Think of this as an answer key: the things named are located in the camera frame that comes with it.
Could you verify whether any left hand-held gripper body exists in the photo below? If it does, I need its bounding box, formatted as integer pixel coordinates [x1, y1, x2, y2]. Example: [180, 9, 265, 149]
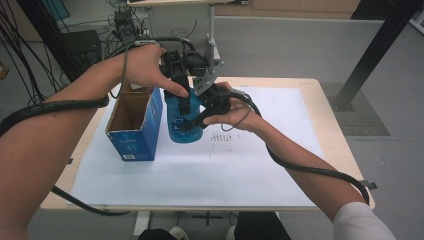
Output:
[160, 49, 210, 88]

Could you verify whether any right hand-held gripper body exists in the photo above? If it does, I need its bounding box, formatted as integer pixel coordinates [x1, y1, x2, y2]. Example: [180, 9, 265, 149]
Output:
[193, 71, 234, 118]

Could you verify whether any blue plastic bottle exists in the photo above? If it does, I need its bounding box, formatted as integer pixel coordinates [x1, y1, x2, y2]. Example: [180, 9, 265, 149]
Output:
[164, 88, 204, 144]

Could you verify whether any blue cardboard box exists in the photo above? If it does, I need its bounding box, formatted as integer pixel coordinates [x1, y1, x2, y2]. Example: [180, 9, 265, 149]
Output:
[105, 83, 164, 162]

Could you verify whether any person's right hand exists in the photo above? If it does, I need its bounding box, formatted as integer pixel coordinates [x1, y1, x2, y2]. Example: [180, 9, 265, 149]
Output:
[202, 81, 265, 133]

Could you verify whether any person's left hand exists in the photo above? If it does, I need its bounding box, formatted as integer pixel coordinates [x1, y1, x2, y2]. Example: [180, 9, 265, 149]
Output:
[121, 44, 190, 99]

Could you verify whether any background table with metal leg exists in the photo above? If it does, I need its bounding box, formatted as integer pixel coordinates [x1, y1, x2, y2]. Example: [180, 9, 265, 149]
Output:
[126, 0, 249, 76]

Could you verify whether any white paper sheet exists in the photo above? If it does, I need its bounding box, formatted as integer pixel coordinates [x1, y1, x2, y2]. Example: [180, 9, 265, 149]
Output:
[69, 84, 324, 208]

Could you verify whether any black computer tower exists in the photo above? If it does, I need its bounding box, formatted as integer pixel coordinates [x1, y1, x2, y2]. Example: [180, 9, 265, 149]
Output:
[61, 29, 103, 73]

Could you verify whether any white shoe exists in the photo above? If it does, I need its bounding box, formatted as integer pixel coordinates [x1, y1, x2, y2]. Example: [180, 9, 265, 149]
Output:
[225, 224, 238, 240]
[168, 225, 189, 240]

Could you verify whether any white table leg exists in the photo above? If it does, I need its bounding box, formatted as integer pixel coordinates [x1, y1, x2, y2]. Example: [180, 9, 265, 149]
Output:
[132, 210, 153, 240]

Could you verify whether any wooden cabinet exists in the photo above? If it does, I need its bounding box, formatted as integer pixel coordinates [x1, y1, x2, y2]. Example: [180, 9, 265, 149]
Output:
[214, 0, 361, 20]

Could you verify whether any black slanted pole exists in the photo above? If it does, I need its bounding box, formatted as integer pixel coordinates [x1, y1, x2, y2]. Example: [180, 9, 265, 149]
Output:
[16, 0, 84, 83]

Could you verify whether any grey-green floor mat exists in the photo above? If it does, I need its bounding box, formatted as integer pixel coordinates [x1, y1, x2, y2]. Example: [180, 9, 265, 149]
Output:
[321, 82, 391, 137]

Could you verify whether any white sleeve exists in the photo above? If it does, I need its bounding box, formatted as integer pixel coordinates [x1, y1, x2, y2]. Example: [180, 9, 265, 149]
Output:
[333, 201, 398, 240]

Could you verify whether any black device with cables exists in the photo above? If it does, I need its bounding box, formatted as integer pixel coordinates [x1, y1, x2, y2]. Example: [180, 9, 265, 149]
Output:
[113, 8, 150, 40]

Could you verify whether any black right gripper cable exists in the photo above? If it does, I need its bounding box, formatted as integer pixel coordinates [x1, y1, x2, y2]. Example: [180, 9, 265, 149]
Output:
[221, 89, 371, 205]

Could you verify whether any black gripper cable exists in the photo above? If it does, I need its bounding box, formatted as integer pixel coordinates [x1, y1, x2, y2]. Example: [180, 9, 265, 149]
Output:
[0, 35, 198, 217]
[221, 89, 371, 205]

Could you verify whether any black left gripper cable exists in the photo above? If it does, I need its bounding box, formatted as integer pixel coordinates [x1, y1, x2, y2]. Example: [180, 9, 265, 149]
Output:
[0, 35, 198, 217]

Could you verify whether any black metal stand post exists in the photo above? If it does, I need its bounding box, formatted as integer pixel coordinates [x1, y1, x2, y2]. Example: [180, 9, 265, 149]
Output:
[329, 0, 424, 113]

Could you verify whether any bundle of black cables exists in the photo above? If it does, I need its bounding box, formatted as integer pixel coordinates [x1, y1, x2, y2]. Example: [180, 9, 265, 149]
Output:
[0, 0, 64, 104]

